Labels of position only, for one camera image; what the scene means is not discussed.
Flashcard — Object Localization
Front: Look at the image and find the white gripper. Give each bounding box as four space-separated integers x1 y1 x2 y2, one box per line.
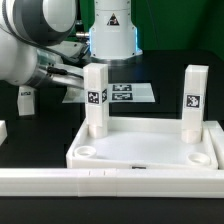
41 63 84 89

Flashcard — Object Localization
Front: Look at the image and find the white desk top tray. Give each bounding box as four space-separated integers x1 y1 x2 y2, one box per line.
66 117 218 170

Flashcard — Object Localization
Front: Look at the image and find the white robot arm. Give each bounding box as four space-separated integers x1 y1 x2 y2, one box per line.
0 0 142 89

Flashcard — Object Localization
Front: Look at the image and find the white left fence block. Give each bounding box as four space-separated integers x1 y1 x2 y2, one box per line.
0 120 7 146

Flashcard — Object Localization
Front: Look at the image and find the white front fence bar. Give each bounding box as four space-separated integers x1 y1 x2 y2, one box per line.
0 168 224 198

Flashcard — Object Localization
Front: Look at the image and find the white fence bar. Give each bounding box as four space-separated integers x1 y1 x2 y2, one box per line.
205 121 224 170
0 168 224 198

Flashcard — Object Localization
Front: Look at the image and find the white right fence bar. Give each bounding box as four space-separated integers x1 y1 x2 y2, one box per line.
205 121 224 170

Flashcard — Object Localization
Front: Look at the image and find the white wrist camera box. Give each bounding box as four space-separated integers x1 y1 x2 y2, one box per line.
50 41 90 64

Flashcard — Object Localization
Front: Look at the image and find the white marker base plate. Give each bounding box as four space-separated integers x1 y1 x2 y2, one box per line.
63 83 155 103

